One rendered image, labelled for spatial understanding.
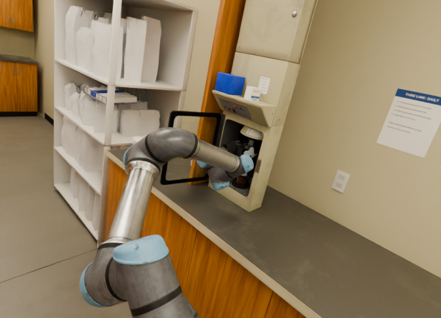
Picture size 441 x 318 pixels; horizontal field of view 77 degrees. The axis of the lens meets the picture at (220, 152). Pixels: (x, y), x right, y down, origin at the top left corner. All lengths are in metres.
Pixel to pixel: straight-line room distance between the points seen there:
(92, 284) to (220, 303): 0.80
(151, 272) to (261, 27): 1.15
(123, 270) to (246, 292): 0.74
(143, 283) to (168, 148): 0.43
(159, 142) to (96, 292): 0.45
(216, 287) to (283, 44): 1.15
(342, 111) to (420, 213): 0.61
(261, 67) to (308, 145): 0.59
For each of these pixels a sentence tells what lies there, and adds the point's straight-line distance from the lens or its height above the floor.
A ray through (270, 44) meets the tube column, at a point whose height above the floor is 1.77.
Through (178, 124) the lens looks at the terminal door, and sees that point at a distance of 1.40.
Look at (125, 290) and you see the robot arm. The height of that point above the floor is 1.17.
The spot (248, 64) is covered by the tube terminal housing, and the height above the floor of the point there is 1.66.
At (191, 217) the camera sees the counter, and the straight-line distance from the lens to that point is 1.37.
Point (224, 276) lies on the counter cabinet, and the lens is 1.38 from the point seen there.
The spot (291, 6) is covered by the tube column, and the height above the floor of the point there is 1.93.
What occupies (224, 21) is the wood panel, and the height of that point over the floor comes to 1.84.
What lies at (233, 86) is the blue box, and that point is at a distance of 1.38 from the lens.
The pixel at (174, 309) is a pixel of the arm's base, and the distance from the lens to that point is 0.68.
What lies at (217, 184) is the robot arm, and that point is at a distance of 1.25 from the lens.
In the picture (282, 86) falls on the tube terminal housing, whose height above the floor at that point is 1.60.
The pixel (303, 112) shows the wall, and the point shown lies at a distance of 1.75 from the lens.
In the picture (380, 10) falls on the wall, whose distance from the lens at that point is 1.69.
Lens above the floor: 1.67
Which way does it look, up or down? 19 degrees down
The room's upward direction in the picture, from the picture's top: 12 degrees clockwise
